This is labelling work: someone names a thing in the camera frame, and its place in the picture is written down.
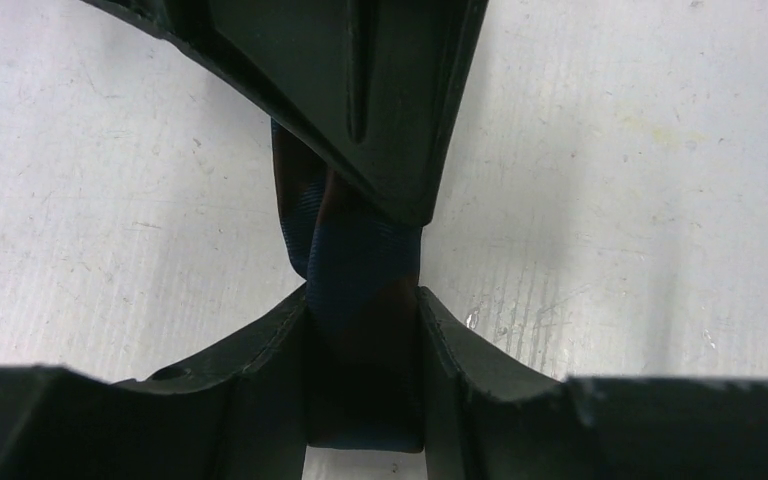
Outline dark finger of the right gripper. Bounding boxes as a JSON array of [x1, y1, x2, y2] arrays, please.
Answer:
[[96, 0, 487, 226]]

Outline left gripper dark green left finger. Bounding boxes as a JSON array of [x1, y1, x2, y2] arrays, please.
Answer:
[[0, 290, 306, 479]]

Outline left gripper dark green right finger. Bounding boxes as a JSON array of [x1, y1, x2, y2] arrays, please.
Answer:
[[418, 288, 768, 479]]

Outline blue brown striped tie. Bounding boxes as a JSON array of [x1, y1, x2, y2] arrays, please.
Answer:
[[271, 124, 424, 453]]

